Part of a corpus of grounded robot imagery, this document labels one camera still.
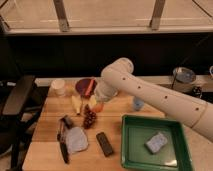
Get white plastic cup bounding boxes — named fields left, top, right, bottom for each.
left=51, top=79, right=66, bottom=96

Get black handled knife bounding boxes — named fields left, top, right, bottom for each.
left=57, top=121, right=69, bottom=164

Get green plastic tray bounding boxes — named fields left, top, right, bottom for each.
left=121, top=115, right=194, bottom=171

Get black chair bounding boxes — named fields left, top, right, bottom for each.
left=0, top=75, right=43, bottom=171

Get red yellow apple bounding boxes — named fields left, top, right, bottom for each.
left=92, top=103, right=104, bottom=113

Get bunch of red grapes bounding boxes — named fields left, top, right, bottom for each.
left=83, top=105, right=97, bottom=129

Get black rectangular block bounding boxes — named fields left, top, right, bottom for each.
left=96, top=132, right=114, bottom=157

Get light blue plastic cup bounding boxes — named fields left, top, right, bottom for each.
left=133, top=97, right=145, bottom=111

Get metal bowl on shelf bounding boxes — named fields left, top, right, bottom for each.
left=173, top=67, right=196, bottom=84

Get small dark brush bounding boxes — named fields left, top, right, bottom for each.
left=61, top=115, right=73, bottom=129

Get grey blue cloth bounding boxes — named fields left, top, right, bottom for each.
left=65, top=127, right=89, bottom=154

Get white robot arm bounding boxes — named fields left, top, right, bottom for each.
left=94, top=57, right=213, bottom=142

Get orange carrot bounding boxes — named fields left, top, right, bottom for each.
left=85, top=78, right=95, bottom=97

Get purple bowl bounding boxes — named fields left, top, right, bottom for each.
left=75, top=78, right=97, bottom=98

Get blue sponge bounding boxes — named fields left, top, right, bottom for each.
left=145, top=132, right=168, bottom=154

